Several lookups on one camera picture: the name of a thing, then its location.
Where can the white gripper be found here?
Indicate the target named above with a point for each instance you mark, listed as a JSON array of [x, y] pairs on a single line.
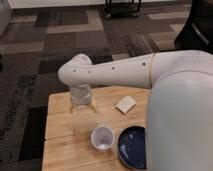
[[81, 95]]

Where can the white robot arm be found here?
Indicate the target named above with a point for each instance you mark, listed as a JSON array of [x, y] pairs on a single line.
[[179, 114]]

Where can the dark blue ceramic bowl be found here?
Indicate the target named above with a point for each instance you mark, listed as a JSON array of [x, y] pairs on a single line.
[[132, 147]]

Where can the white paper cup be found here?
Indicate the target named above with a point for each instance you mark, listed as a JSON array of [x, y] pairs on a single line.
[[102, 138]]

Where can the beige sponge block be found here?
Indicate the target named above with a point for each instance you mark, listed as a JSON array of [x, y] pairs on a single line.
[[125, 104]]

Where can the black rolling cart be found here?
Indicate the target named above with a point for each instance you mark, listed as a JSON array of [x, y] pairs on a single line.
[[122, 9]]

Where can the black office chair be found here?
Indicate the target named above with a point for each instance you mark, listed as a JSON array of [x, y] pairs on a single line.
[[197, 33]]

